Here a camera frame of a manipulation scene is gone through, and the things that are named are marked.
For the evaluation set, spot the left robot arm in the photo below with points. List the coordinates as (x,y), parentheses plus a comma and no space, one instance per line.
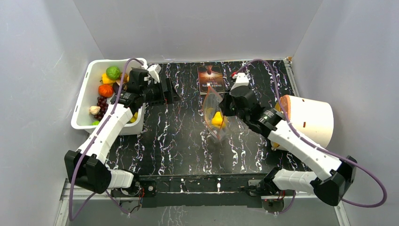
(86,166)

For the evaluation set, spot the white cylinder orange lid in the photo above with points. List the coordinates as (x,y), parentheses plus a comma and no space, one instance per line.
(313,118)

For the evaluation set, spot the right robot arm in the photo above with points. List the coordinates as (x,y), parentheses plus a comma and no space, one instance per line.
(329,178)

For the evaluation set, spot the aluminium frame rail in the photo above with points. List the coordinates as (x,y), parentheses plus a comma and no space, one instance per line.
(181,209)

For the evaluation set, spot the green round fruit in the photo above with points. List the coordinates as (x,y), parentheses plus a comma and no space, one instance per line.
(113,72)

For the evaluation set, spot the yellow bell pepper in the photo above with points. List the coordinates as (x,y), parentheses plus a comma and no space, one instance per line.
(106,79)

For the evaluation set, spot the orange persimmon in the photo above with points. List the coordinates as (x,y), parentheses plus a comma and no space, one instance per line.
(105,90)

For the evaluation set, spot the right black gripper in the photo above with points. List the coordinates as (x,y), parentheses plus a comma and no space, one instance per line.
(228,106)

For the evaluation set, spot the yellow lemon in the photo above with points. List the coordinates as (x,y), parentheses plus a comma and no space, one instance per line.
(134,118)

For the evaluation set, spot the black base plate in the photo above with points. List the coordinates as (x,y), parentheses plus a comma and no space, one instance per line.
(205,190)

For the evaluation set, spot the clear zip top bag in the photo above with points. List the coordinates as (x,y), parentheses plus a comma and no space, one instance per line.
(210,106)

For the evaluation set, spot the dark red grape bunch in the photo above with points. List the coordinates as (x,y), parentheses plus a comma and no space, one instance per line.
(103,107)

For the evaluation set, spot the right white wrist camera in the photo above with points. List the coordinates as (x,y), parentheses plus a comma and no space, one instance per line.
(239,79)

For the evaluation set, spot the garlic bulb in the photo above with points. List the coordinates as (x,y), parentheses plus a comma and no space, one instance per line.
(94,110)

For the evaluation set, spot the book with dark cover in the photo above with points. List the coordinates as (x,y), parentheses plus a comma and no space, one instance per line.
(210,75)

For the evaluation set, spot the yellow pear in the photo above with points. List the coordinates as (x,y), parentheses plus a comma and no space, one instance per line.
(218,120)

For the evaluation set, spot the white plastic bin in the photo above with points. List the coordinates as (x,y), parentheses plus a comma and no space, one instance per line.
(81,119)

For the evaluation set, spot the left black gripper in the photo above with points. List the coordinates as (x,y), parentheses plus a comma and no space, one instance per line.
(158,86)

